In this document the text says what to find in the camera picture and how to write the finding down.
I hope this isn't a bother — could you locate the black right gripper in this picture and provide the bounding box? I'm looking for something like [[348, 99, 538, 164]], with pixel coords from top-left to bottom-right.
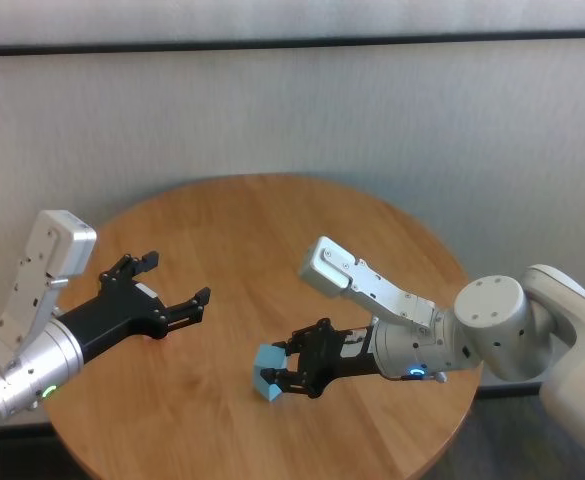
[[260, 318, 381, 400]]

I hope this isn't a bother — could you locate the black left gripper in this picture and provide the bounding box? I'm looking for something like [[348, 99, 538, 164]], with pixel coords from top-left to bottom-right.
[[54, 250, 213, 364]]

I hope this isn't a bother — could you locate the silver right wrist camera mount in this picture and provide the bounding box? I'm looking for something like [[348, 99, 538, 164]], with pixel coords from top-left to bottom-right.
[[297, 235, 453, 346]]

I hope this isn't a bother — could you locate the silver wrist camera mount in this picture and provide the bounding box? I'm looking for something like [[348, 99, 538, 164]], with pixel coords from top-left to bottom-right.
[[0, 209, 98, 371], [297, 235, 453, 346]]

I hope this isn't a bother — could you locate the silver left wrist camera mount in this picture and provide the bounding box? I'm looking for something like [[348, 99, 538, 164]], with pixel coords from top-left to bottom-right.
[[0, 209, 98, 371]]

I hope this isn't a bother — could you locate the black wall rail strip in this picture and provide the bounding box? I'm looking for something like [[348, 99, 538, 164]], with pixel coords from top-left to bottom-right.
[[0, 29, 585, 59]]

